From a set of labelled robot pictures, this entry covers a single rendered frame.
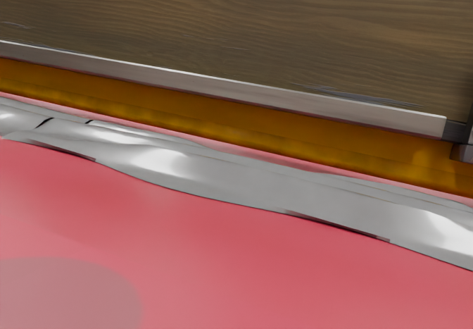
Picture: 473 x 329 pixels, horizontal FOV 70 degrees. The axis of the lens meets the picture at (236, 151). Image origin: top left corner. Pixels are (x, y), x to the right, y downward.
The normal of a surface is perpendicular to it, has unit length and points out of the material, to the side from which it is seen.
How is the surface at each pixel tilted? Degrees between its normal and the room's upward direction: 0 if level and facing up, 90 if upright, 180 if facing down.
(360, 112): 90
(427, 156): 90
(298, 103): 90
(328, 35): 90
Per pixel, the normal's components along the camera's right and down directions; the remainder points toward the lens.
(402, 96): -0.29, 0.05
